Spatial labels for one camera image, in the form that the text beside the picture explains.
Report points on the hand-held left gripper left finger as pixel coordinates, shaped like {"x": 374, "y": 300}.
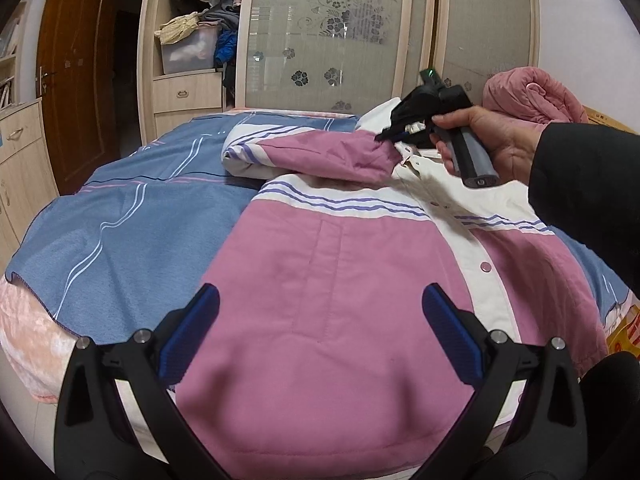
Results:
{"x": 192, "y": 330}

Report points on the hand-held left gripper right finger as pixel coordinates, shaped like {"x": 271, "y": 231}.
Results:
{"x": 450, "y": 335}

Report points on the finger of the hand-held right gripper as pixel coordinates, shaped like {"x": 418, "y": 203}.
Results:
{"x": 397, "y": 131}

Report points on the pink and white jacket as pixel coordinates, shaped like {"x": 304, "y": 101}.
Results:
{"x": 325, "y": 285}

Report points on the person's right forearm black sleeve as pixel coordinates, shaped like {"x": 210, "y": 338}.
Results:
{"x": 590, "y": 185}

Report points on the grey folded clothes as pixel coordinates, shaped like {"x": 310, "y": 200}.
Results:
{"x": 222, "y": 17}

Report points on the person's right hand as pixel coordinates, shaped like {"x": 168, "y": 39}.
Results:
{"x": 505, "y": 140}

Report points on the pink quilted coat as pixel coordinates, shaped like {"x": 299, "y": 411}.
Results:
{"x": 530, "y": 92}

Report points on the beige wardrobe with frosted doors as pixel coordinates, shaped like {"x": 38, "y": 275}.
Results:
{"x": 320, "y": 60}

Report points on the blue striped bedsheet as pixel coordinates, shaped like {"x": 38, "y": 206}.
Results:
{"x": 125, "y": 235}

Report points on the cardboard box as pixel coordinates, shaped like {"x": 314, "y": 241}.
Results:
{"x": 607, "y": 119}

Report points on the peach fleece blanket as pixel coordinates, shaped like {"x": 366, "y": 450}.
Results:
{"x": 30, "y": 340}

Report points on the yellow printed carton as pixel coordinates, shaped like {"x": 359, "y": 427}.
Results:
{"x": 626, "y": 330}

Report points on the person's dark trousers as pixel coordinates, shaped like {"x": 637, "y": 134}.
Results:
{"x": 615, "y": 410}

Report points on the blue garment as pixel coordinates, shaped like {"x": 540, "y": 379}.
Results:
{"x": 226, "y": 47}

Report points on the beige wardrobe drawer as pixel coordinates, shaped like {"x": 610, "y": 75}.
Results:
{"x": 187, "y": 92}
{"x": 185, "y": 122}

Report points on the clear plastic storage box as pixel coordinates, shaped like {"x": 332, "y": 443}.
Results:
{"x": 190, "y": 52}

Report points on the beige side cabinet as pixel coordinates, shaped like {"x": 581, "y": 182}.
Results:
{"x": 25, "y": 160}

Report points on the beige crumpled cloth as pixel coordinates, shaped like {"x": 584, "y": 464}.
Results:
{"x": 177, "y": 27}

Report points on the brown wooden door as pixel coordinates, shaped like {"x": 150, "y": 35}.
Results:
{"x": 75, "y": 110}

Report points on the beige bookshelf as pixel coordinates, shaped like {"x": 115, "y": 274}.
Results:
{"x": 10, "y": 60}

